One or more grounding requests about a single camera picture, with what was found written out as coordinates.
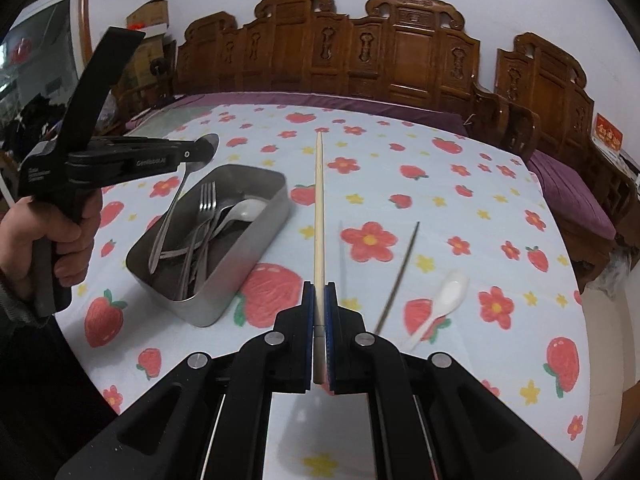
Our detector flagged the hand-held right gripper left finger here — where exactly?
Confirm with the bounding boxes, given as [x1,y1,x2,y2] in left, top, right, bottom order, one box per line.
[55,281,316,480]

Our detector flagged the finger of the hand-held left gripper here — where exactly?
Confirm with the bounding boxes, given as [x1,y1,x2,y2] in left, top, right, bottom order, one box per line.
[172,133,220,165]

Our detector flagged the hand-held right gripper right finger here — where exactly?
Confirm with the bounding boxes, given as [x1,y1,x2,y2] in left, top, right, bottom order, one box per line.
[324,282,583,480]

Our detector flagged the metal fork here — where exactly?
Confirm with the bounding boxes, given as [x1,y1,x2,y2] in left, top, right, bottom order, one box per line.
[159,210,226,306]
[177,181,218,301]

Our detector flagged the white ceramic spoon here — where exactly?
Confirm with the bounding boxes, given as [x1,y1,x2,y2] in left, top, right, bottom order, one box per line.
[220,198,268,224]

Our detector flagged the dark wooden chopstick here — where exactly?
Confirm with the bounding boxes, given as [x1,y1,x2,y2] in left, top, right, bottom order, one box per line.
[374,221,421,335]

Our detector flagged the rectangular metal tray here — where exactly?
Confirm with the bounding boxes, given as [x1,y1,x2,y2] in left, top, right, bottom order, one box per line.
[125,163,292,328]

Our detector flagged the light wooden chopstick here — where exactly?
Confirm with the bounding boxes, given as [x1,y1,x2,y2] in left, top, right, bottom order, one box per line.
[312,131,326,386]

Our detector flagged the white plastic spoon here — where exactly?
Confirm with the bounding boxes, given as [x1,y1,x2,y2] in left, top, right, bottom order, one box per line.
[407,269,471,351]

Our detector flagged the person's left forearm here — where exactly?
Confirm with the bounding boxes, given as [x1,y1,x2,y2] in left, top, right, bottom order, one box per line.
[0,267,122,480]

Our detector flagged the person's left hand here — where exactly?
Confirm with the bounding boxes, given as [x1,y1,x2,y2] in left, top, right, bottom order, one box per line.
[0,187,104,292]

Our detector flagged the cardboard box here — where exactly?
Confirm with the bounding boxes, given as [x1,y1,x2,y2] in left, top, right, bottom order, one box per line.
[125,0,169,29]
[120,35,167,92]

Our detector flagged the purple seat cushion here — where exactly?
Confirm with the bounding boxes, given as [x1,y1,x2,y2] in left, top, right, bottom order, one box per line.
[527,151,617,241]
[122,91,468,137]

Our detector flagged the carved wooden sofa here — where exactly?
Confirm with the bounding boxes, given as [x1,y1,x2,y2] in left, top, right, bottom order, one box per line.
[172,0,485,113]

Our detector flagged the strawberry flower printed tablecloth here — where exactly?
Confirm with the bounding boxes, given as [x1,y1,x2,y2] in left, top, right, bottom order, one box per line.
[55,102,598,480]

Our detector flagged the carved wooden armchair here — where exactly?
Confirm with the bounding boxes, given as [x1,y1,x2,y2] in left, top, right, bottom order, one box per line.
[470,32,640,281]

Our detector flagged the red calendar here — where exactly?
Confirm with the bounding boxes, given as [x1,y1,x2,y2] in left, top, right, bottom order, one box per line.
[592,112,626,153]

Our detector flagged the wooden window frame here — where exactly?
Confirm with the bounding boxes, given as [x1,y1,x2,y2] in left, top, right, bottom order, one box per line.
[0,0,94,111]

